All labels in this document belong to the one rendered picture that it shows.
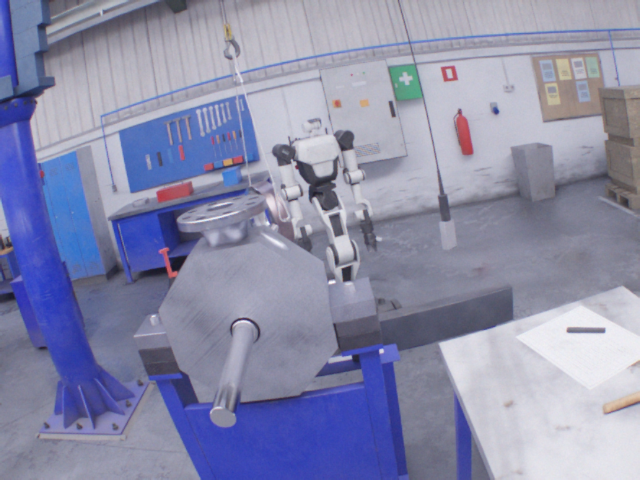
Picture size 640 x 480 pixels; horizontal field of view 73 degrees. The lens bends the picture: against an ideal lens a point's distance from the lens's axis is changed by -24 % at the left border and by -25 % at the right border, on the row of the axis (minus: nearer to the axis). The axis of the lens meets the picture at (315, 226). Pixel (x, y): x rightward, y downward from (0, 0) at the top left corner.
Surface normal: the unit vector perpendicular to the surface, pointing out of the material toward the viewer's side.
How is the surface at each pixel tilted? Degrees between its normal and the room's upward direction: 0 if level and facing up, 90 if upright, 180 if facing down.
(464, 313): 90
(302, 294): 90
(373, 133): 90
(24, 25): 90
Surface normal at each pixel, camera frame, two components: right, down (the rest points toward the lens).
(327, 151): 0.31, 0.16
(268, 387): 0.00, 0.24
